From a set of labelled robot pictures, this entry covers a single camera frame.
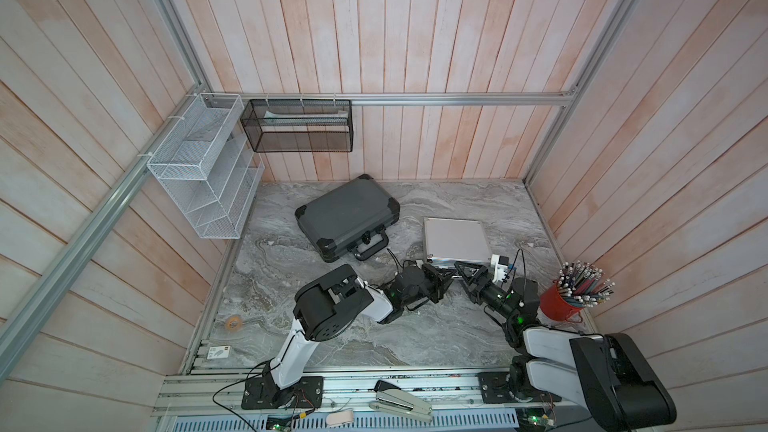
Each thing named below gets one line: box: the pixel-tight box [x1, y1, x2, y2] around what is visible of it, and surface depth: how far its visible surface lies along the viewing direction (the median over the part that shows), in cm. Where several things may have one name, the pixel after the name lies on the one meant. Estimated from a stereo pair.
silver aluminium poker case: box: [423, 217, 492, 268], surface depth 95 cm
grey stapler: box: [368, 380, 433, 423], surface depth 72 cm
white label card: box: [207, 346, 231, 359], surface depth 80 cm
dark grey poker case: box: [294, 174, 401, 263], surface depth 101 cm
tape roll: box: [225, 314, 243, 333], surface depth 86 cm
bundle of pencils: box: [557, 260, 614, 307], surface depth 77 cm
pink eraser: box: [326, 410, 354, 425], surface depth 70 cm
